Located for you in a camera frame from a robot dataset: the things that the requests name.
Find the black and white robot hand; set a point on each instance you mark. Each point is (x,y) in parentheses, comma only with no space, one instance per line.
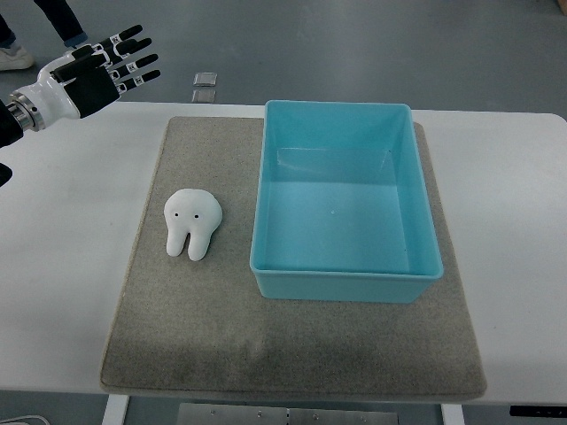
(84,81)

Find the white tooth plush toy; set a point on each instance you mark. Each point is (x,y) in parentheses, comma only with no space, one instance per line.
(192,214)

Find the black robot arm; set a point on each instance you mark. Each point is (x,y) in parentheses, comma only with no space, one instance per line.
(11,132)

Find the blue plastic box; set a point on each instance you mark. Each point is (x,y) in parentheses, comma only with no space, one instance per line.
(343,211)

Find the white sneaker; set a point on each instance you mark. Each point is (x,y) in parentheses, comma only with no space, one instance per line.
(15,59)

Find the person's leg in jeans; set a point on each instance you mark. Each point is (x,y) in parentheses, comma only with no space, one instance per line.
(64,21)

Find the upper metal floor plate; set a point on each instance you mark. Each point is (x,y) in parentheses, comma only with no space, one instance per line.
(205,79)

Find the metal floor plate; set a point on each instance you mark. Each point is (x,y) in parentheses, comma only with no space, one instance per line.
(203,96)
(205,79)

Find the lower metal floor plate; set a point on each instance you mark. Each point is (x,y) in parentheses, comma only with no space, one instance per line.
(203,96)

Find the grey felt mat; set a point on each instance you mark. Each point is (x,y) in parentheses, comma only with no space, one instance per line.
(203,330)

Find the left white table leg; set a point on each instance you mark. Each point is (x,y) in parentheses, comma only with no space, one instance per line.
(115,410)

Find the white table leg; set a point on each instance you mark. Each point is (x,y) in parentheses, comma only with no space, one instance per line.
(115,410)
(452,414)

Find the right white table leg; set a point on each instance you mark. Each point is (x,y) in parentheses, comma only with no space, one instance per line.
(452,414)

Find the black table control panel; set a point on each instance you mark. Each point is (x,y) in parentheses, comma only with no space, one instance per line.
(555,412)

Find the silver metal table bracket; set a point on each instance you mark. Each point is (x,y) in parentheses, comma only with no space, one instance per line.
(228,414)

